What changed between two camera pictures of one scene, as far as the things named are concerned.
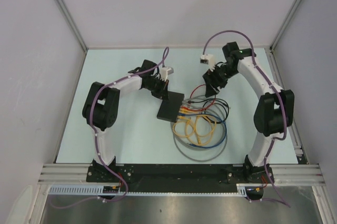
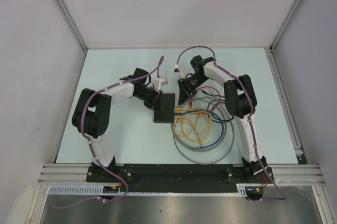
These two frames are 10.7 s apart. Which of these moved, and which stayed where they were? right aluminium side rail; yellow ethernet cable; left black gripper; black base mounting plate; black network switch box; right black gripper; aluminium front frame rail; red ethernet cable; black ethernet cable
Moved: black ethernet cable; left black gripper; red ethernet cable; black network switch box; right black gripper; yellow ethernet cable
Stayed: right aluminium side rail; black base mounting plate; aluminium front frame rail
